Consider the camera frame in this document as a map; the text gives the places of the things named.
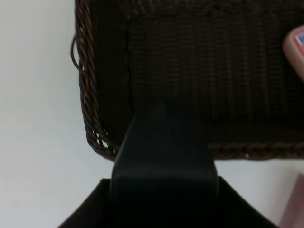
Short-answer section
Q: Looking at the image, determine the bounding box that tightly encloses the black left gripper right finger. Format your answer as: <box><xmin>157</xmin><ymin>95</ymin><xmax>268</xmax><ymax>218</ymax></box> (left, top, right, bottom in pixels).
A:
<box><xmin>216</xmin><ymin>177</ymin><xmax>277</xmax><ymax>228</ymax></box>

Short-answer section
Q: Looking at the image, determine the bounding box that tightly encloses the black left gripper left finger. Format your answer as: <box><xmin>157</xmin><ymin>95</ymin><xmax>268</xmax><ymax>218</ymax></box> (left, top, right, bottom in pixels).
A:
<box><xmin>59</xmin><ymin>179</ymin><xmax>110</xmax><ymax>228</ymax></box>

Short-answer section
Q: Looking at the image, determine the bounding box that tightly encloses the dark green pump bottle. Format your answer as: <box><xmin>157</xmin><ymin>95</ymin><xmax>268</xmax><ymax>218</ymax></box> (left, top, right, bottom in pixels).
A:
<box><xmin>110</xmin><ymin>103</ymin><xmax>218</xmax><ymax>228</ymax></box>

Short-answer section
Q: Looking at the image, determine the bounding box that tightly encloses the pink bottle with white cap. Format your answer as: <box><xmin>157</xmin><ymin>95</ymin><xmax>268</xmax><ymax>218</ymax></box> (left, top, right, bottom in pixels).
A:
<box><xmin>283</xmin><ymin>25</ymin><xmax>304</xmax><ymax>82</ymax></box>

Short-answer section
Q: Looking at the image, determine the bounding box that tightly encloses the dark brown wicker basket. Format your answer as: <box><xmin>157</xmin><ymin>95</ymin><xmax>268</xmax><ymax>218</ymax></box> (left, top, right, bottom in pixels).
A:
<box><xmin>71</xmin><ymin>0</ymin><xmax>304</xmax><ymax>160</ymax></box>

